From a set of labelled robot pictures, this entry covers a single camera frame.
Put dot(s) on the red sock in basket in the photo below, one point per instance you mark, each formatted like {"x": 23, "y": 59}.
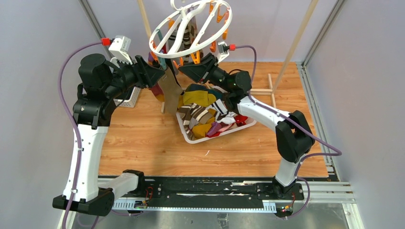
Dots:
{"x": 230, "y": 123}

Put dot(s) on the white round clip hanger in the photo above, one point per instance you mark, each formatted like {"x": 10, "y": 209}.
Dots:
{"x": 213, "y": 20}

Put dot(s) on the small white perforated basket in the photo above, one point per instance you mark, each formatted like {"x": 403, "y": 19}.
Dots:
{"x": 131, "y": 100}

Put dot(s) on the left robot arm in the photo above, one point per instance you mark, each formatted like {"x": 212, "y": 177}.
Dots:
{"x": 102, "y": 82}

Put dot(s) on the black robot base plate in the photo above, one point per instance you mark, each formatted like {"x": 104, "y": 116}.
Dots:
{"x": 210, "y": 194}

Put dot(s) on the purple maroon mustard hanging sock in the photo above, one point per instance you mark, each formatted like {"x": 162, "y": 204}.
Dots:
{"x": 157, "y": 92}

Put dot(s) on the tan brown sock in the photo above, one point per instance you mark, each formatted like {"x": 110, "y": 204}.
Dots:
{"x": 171, "y": 102}

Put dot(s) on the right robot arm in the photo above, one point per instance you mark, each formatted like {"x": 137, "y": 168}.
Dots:
{"x": 292, "y": 130}

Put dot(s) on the white sock basket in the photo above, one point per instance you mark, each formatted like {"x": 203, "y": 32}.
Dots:
{"x": 219, "y": 105}

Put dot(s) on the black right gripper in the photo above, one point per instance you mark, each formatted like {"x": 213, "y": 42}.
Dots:
{"x": 201, "y": 71}

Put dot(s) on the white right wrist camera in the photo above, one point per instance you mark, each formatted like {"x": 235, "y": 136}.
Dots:
{"x": 223, "y": 51}

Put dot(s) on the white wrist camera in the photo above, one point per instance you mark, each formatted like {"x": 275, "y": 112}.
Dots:
{"x": 120, "y": 47}
{"x": 223, "y": 51}

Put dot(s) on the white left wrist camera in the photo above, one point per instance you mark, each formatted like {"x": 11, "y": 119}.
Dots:
{"x": 120, "y": 47}

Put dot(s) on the purple sock in basket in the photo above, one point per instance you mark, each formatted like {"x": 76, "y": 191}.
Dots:
{"x": 215, "y": 127}

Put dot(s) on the mustard yellow sock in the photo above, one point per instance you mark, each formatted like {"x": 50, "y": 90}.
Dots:
{"x": 201, "y": 98}

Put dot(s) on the brown white striped sock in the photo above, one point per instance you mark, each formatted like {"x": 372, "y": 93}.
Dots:
{"x": 193, "y": 114}

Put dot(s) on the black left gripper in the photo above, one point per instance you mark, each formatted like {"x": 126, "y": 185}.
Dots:
{"x": 146, "y": 75}

